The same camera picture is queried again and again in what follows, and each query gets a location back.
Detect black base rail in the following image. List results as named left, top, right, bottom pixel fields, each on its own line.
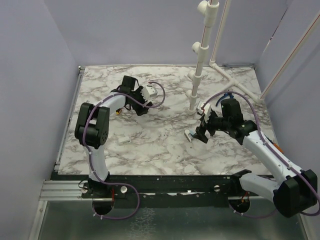
left=51, top=171, right=276, bottom=208

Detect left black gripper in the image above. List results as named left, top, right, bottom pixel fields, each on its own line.
left=130, top=86, right=152, bottom=116

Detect white staple box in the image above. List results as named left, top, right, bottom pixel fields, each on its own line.
left=118, top=136, right=131, bottom=145

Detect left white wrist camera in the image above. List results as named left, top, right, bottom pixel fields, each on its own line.
left=141, top=85, right=158, bottom=101

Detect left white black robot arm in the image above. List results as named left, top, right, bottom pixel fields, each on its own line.
left=74, top=76, right=157, bottom=198

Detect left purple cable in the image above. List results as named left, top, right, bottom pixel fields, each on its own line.
left=82, top=81, right=166, bottom=221

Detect white PVC pipe frame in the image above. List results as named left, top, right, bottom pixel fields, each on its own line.
left=185, top=0, right=320, bottom=116

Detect aluminium extrusion rail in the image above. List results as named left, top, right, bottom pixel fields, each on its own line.
left=39, top=180, right=82, bottom=201

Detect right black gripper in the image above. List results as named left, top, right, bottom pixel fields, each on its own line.
left=192, top=110, right=231, bottom=143

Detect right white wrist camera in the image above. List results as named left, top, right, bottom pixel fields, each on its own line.
left=196, top=101, right=212, bottom=123

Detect yellow black screwdriver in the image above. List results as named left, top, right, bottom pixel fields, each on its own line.
left=115, top=109, right=122, bottom=115

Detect purple cable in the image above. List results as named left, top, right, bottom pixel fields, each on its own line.
left=202, top=90, right=320, bottom=218
left=82, top=81, right=166, bottom=221

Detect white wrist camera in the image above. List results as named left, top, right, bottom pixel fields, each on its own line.
left=141, top=85, right=158, bottom=101
left=196, top=101, right=212, bottom=123

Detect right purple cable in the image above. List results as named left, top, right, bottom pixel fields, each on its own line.
left=202, top=90, right=320, bottom=218

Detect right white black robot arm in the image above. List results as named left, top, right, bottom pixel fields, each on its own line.
left=193, top=98, right=318, bottom=218

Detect blue handled pliers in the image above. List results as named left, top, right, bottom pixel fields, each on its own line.
left=215, top=92, right=234, bottom=107

